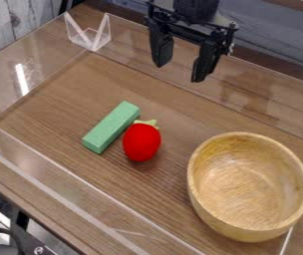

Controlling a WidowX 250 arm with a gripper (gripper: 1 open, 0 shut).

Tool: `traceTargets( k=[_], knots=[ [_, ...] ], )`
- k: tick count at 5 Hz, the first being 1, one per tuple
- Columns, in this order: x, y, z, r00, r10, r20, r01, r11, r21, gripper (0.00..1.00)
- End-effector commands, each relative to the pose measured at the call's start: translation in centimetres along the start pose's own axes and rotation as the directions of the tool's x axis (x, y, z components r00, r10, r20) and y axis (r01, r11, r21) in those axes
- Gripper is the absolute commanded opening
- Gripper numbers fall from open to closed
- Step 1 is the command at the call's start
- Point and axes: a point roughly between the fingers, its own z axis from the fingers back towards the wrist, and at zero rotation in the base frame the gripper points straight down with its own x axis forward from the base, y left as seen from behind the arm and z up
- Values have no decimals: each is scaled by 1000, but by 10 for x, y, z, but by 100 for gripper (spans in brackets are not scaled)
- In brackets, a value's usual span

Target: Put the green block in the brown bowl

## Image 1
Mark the clear acrylic corner bracket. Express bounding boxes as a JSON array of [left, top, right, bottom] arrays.
[[64, 13, 112, 52]]

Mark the red toy strawberry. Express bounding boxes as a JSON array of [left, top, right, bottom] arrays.
[[123, 120, 162, 162]]

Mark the clear acrylic tray wall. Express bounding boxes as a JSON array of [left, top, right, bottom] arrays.
[[0, 128, 203, 255]]

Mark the green rectangular block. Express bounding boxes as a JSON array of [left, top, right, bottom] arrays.
[[83, 101, 142, 154]]

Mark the black table leg bracket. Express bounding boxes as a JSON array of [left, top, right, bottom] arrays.
[[11, 210, 57, 255]]

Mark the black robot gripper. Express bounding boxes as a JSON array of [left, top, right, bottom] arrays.
[[147, 0, 239, 83]]

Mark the brown wooden bowl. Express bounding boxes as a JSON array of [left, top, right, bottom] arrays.
[[186, 131, 303, 243]]

